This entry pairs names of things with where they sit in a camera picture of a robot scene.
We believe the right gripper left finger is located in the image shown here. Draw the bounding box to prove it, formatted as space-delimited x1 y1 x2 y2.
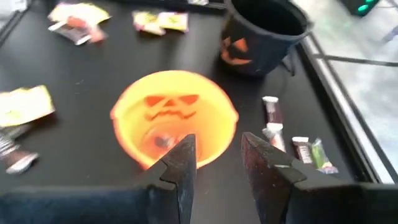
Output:
136 133 198 224

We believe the yellow Sour Patch Kids bag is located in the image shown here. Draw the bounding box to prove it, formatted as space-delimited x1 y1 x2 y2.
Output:
157 11 190 33
47 2 112 26
0 85 56 128
131 11 167 36

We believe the green candy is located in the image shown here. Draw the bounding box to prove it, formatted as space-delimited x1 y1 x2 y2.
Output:
310 138 339 175

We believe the small candy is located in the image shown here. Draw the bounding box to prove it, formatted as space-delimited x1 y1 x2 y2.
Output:
148 133 187 151

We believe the orange pumpkin face bucket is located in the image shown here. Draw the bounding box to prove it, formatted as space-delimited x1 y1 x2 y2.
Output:
109 70 240 170

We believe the black device with green lights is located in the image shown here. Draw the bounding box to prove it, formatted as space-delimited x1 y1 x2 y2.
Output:
338 0 381 17

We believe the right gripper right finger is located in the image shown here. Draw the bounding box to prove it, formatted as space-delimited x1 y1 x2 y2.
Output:
241 131 308 224

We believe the black pumpkin face bucket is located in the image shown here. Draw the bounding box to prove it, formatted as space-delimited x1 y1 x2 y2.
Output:
219 0 313 77

